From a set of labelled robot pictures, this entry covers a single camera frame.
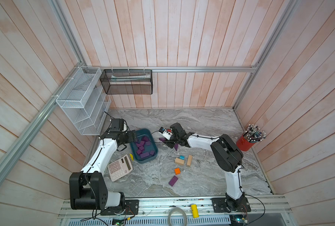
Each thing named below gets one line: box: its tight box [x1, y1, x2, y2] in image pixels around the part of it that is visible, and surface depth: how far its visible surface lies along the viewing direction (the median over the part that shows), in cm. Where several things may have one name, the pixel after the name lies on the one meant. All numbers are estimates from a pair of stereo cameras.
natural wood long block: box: [186, 154, 193, 167], surface depth 92 cm
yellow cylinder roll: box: [190, 204, 200, 218], surface depth 73 cm
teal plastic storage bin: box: [129, 128, 159, 164], surface depth 97 cm
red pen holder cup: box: [236, 123, 267, 152], surface depth 86 cm
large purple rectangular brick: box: [168, 175, 179, 187], surface depth 84 cm
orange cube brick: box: [174, 167, 182, 176], surface depth 87 cm
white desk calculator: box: [107, 154, 133, 182], surface depth 87 cm
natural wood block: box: [175, 157, 185, 166], surface depth 90 cm
